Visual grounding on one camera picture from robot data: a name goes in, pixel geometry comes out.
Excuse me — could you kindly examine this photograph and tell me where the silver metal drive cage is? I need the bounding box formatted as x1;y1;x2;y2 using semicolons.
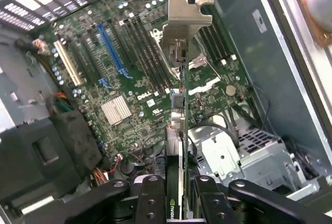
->
186;124;321;199

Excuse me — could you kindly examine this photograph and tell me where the silver chipset heatsink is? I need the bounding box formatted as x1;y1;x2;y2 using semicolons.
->
100;95;132;126

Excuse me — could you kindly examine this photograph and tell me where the black fan shroud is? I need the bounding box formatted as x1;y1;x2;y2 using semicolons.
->
0;109;103;204

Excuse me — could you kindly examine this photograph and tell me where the green motherboard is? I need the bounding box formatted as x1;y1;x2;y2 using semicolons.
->
31;0;262;178

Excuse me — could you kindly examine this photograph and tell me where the open black PC case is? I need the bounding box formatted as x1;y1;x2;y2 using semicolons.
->
0;0;332;224

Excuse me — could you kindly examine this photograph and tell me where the blue expansion slot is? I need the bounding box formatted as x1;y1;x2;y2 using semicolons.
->
96;23;126;77

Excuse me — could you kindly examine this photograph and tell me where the white expansion slot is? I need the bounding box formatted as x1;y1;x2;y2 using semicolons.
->
53;39;83;87

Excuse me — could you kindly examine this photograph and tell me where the short black expansion slot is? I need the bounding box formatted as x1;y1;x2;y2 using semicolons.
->
87;28;102;47

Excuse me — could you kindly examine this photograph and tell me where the white power connector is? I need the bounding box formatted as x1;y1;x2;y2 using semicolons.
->
32;38;51;55

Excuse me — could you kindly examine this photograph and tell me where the red wire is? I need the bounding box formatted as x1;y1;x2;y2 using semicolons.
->
108;155;123;173

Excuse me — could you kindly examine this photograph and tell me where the orange wire bundle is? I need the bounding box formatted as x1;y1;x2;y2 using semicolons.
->
90;166;110;186

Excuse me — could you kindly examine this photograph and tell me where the coloured power wire bundle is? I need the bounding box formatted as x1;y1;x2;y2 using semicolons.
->
45;91;75;113

